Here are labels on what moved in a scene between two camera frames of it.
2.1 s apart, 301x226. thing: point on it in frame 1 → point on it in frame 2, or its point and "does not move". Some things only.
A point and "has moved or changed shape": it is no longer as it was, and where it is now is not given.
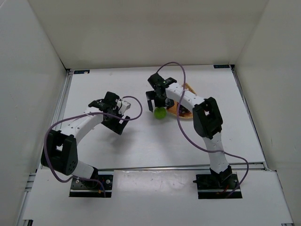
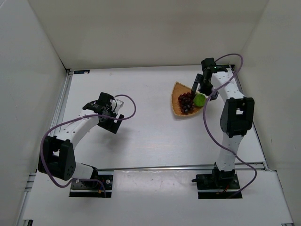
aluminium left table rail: x=67 y=83 does not move
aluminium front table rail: x=189 y=166 does not move
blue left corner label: x=81 y=71 does not move
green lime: x=160 y=113 has moved or changed shape
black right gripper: x=159 y=100 → x=202 y=85
